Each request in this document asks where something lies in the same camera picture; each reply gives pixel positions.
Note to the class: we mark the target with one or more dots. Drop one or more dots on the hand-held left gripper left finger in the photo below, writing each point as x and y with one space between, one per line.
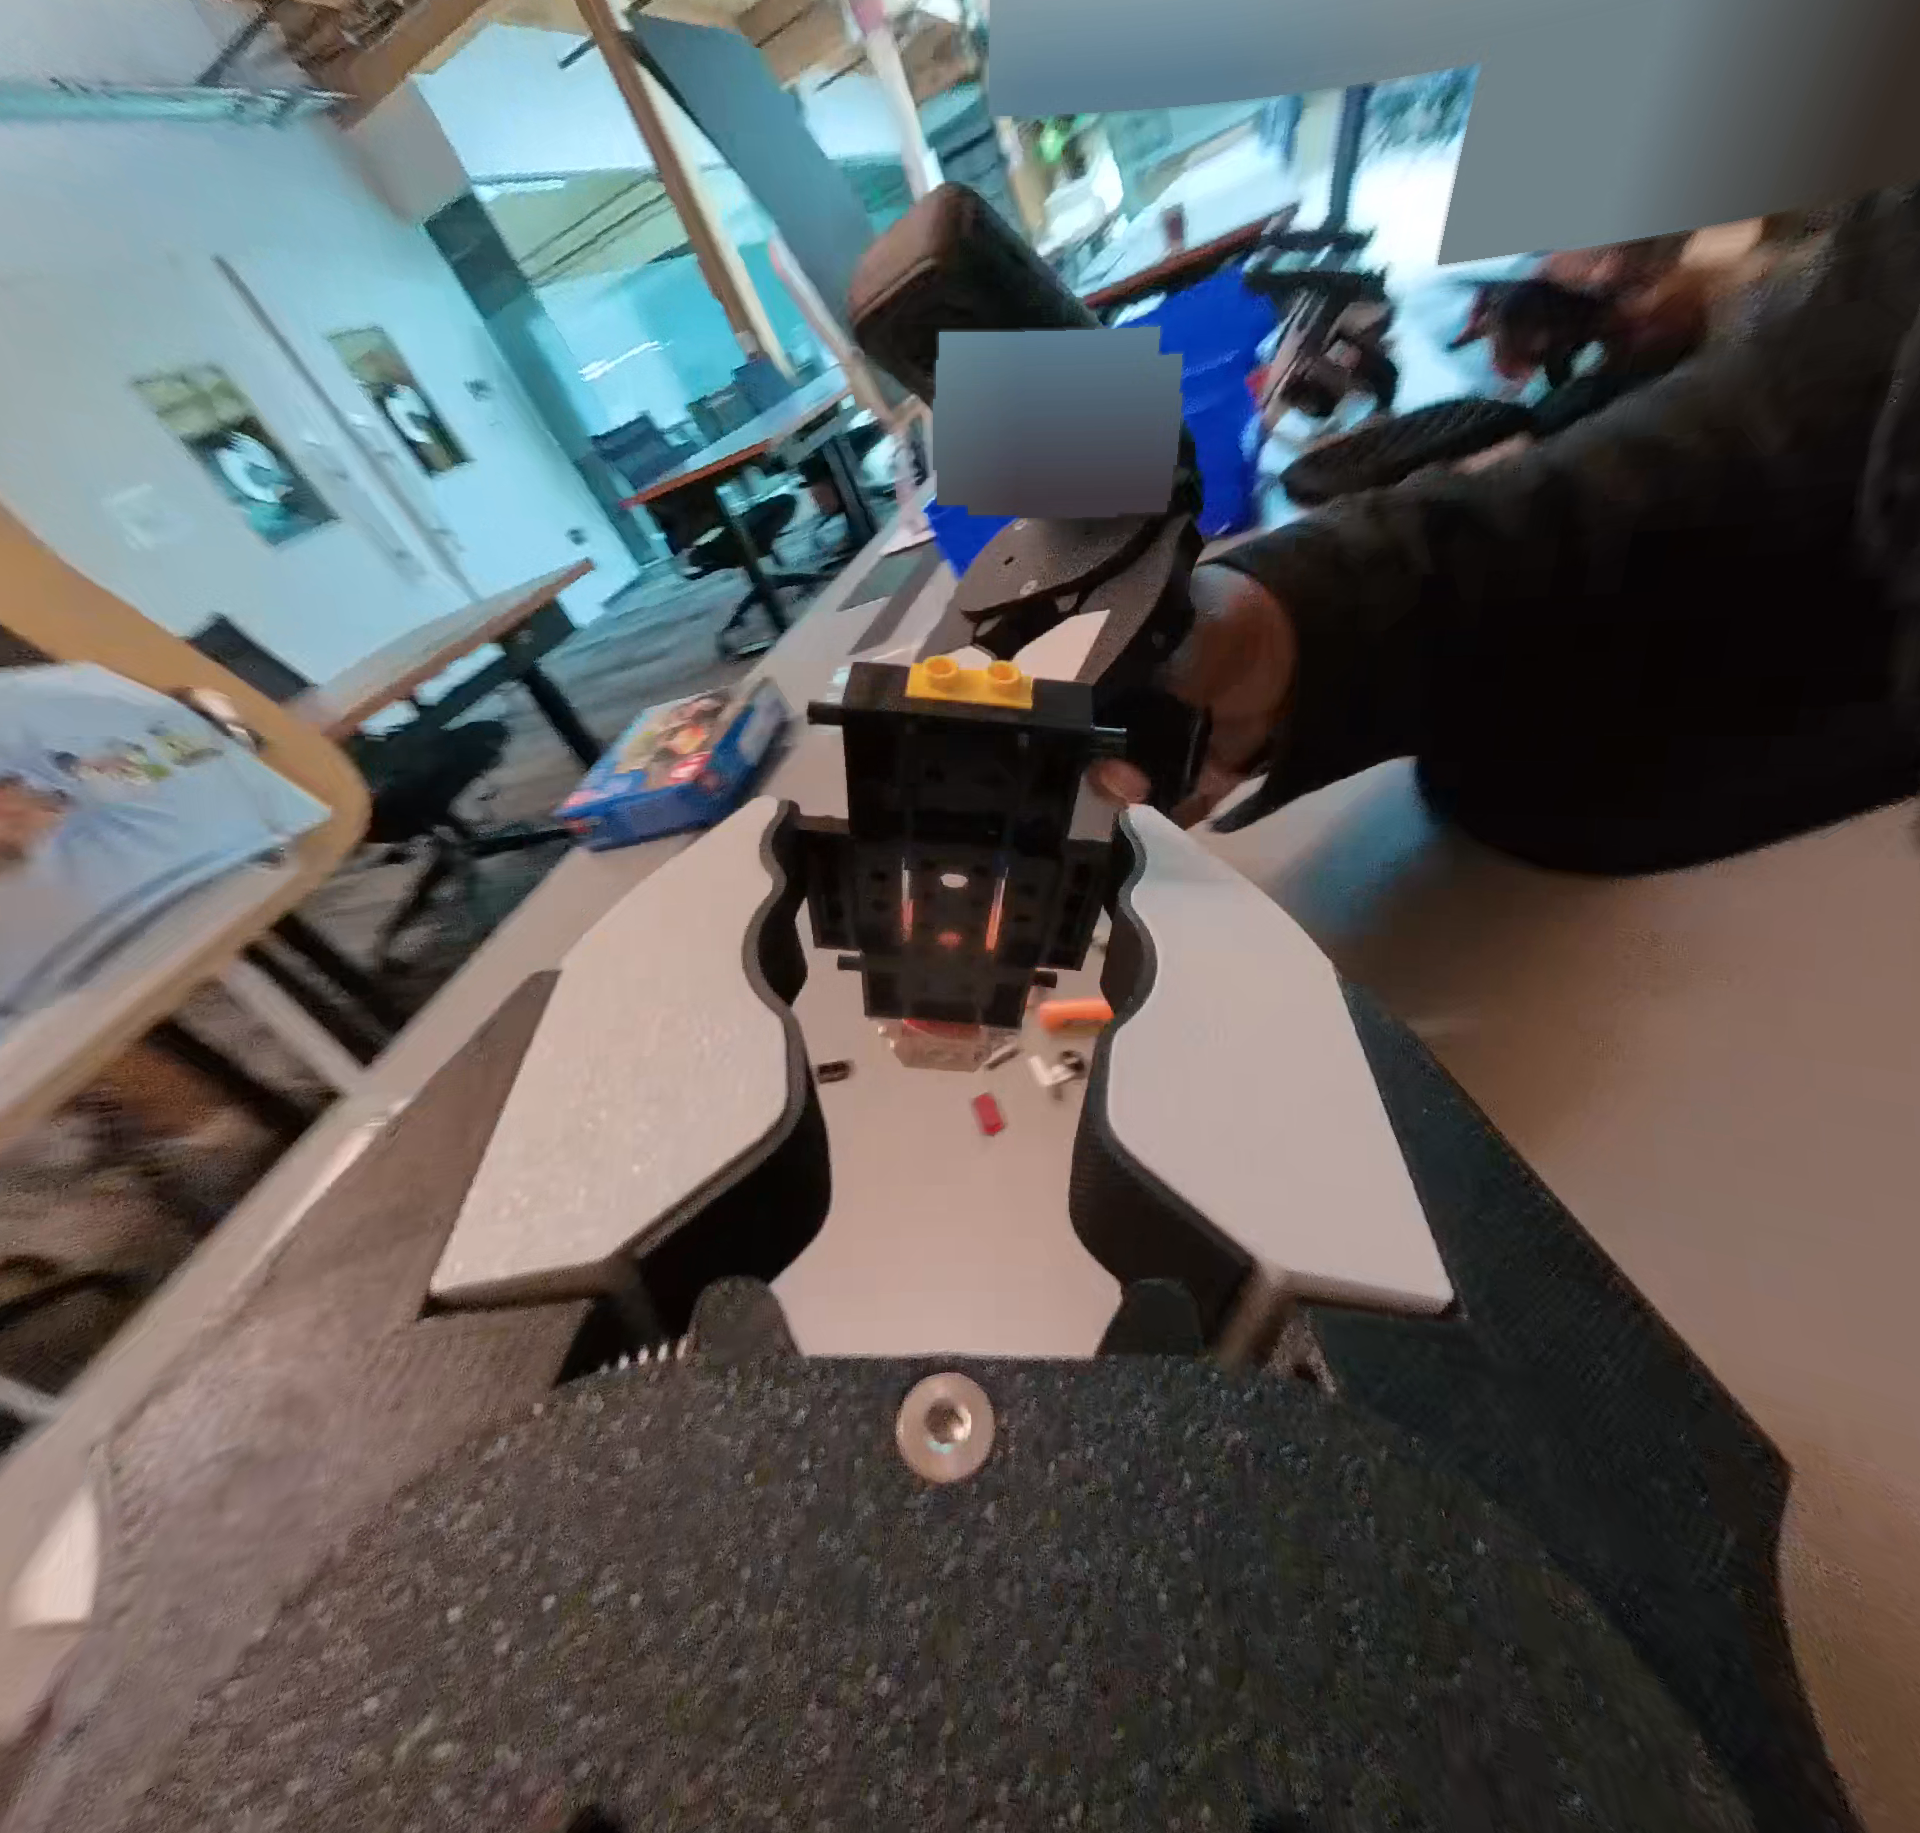
630 1114

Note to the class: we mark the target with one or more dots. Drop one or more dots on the blue plastic bin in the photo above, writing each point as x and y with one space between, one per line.
1230 366

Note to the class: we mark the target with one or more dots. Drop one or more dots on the orange lego race car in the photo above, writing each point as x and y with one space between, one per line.
960 814

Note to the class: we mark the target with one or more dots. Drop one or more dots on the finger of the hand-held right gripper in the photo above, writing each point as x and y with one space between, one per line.
1056 647
919 634

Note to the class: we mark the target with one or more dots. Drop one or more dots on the blue lego box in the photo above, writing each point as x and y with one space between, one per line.
675 768

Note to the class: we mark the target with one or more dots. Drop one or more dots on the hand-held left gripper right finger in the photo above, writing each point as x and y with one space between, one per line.
1261 1114

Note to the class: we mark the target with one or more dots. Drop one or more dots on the person's right forearm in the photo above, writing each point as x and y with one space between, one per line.
1590 604

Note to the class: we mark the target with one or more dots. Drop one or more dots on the orange white lego nose piece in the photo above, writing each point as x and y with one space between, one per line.
1070 1019

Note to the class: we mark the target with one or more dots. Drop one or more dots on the person's right hand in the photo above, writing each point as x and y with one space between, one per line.
1236 679

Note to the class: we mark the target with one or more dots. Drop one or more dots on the long wooden desk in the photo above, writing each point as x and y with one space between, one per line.
766 440

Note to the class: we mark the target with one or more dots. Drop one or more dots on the black office chair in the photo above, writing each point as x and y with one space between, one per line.
390 768

